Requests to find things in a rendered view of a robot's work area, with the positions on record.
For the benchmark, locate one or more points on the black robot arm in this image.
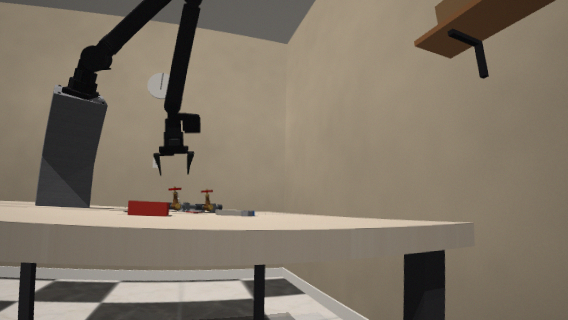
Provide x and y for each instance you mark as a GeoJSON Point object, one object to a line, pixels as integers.
{"type": "Point", "coordinates": [97, 58]}

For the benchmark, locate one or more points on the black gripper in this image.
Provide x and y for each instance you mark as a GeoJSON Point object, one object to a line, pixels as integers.
{"type": "Point", "coordinates": [170, 151]}

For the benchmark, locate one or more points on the red flat block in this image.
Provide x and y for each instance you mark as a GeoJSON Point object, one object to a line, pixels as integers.
{"type": "Point", "coordinates": [146, 208]}

